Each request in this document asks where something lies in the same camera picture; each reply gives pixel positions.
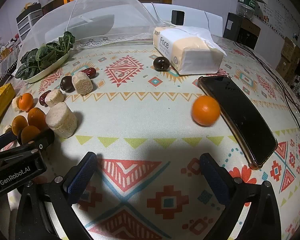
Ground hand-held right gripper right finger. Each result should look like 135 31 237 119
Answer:
199 152 283 240

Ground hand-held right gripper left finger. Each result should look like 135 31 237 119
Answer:
15 152 98 240

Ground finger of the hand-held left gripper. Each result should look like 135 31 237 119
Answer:
0 131 18 154
16 129 56 154

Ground orange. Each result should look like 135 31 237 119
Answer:
18 93 34 112
11 115 28 135
20 125 41 145
27 107 47 130
191 95 221 127

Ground large beige yam chunk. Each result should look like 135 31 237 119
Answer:
45 102 78 139

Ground white box with yellow rim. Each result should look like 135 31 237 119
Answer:
0 83 16 135

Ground red date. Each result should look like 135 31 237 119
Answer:
82 67 98 79
39 90 52 106

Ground medium beige yam chunk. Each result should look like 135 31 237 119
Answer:
72 71 94 95

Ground black smartphone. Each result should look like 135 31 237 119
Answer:
197 75 278 170

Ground white oval plate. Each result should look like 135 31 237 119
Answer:
22 52 70 83

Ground side table with cloth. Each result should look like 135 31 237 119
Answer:
0 37 23 85

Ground green spinach leaves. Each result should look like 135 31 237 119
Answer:
15 31 76 79

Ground plastic drawer unit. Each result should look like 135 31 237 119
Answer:
16 4 44 42

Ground yellow packet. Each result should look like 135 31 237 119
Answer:
24 2 42 11

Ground white mesh food cover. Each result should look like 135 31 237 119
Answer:
17 0 165 63

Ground stack of cardboard boxes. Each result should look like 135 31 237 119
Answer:
275 37 300 80

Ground black box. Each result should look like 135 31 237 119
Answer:
222 12 262 50

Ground white appliance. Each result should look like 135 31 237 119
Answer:
141 2 224 37

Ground black cube device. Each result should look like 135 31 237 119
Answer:
171 10 184 26

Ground clear water bottle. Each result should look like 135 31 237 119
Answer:
236 0 257 20

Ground black cables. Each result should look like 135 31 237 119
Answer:
234 41 300 140

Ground white wall chart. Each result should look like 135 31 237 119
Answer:
250 0 300 39

